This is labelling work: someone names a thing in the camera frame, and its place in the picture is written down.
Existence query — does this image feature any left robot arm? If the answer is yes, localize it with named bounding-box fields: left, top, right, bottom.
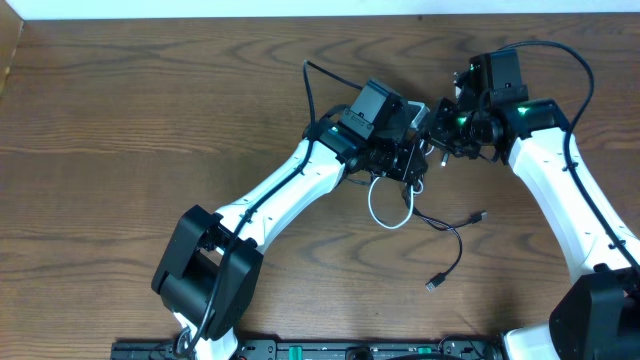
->
left=151, top=78, right=429, bottom=359

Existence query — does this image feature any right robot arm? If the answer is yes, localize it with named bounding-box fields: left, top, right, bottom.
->
left=428, top=45, right=639, bottom=360

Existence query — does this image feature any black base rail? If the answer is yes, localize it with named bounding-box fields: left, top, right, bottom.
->
left=109, top=335, right=506, bottom=360

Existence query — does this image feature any black USB cable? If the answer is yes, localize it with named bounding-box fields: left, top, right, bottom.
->
left=402, top=182, right=489, bottom=293

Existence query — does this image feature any white USB cable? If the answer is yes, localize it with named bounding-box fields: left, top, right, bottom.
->
left=367, top=142, right=451, bottom=231

